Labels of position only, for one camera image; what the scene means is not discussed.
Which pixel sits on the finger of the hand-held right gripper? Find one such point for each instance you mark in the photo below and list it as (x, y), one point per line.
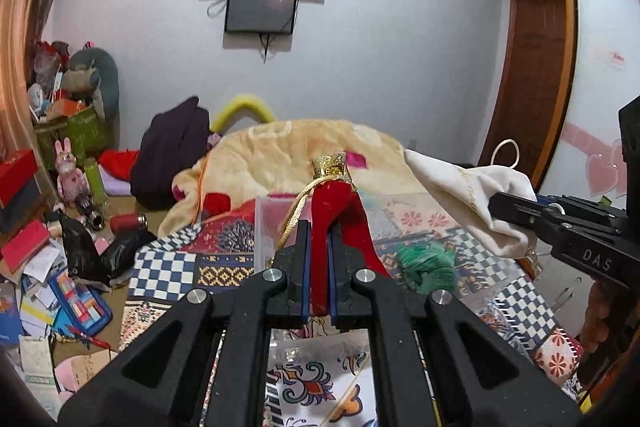
(520, 214)

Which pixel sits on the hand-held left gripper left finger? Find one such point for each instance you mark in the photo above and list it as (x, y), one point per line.
(304, 277)

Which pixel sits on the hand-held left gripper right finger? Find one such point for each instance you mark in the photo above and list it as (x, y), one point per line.
(333, 279)

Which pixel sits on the clear plastic box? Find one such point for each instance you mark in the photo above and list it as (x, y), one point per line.
(272, 219)

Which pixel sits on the green fabric bundle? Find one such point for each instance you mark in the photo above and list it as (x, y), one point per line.
(430, 267)

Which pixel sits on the cream fleece blanket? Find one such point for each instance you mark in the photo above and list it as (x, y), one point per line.
(280, 152)

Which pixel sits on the patchwork printed blanket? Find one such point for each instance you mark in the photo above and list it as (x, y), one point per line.
(165, 267)

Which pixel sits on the wooden wardrobe with white door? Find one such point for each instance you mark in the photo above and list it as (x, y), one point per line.
(535, 57)

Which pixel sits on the dark purple backpack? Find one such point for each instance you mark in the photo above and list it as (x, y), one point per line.
(170, 152)

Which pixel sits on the yellow foam tube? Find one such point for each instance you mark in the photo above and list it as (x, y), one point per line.
(245, 103)

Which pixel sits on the red thermos flask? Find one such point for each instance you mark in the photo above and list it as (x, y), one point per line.
(127, 223)

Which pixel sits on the red cloth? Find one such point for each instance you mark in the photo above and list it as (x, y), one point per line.
(117, 162)

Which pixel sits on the red pen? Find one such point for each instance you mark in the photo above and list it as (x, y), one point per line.
(90, 338)

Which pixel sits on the black plastic bag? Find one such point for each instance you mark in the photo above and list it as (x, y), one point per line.
(82, 252)

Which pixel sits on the colourful checked pencil case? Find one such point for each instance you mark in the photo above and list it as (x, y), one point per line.
(82, 307)

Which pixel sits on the green bottle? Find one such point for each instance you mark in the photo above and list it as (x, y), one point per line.
(95, 179)

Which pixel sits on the pink rabbit toy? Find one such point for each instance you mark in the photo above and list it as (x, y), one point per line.
(70, 174)

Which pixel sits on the green storage box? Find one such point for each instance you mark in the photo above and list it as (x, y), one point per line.
(75, 134)

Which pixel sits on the pile of scattered papers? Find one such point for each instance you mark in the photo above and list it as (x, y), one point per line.
(35, 307)

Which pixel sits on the red book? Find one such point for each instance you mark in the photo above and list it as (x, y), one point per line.
(25, 244)

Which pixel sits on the grey plush toy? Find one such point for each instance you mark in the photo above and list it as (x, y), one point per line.
(87, 72)

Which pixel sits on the red cardboard box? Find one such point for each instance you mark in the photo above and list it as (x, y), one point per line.
(17, 177)

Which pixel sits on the orange curtain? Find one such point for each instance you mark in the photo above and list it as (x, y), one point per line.
(25, 32)

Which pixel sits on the carved wooden post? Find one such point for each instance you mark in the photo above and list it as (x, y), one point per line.
(597, 317)

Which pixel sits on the small black wall monitor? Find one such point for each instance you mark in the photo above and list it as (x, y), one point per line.
(261, 9)

